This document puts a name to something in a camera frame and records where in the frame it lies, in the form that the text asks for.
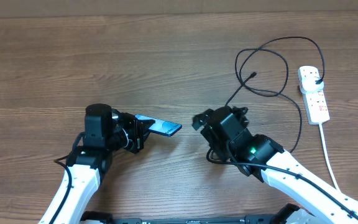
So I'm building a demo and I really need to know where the blue screen smartphone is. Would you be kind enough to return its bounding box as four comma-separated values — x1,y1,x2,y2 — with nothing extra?
136,114,182,137

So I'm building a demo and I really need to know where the black charging cable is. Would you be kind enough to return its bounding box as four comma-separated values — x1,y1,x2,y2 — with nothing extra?
224,36,326,153

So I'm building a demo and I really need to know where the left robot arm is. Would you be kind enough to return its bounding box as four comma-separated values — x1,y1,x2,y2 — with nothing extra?
40,103,155,223

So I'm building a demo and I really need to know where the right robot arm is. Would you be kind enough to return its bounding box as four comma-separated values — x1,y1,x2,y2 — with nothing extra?
192,106,358,223

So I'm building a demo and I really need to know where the white charger adapter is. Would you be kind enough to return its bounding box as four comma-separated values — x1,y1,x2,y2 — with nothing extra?
300,77,324,94

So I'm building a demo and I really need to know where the white power strip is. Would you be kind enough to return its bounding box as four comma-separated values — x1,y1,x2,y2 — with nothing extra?
297,65,331,126

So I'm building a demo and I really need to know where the white power strip cord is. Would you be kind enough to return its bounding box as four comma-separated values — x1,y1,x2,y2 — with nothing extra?
318,123,342,191

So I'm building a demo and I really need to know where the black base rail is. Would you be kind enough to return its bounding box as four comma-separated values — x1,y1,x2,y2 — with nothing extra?
80,212,290,224

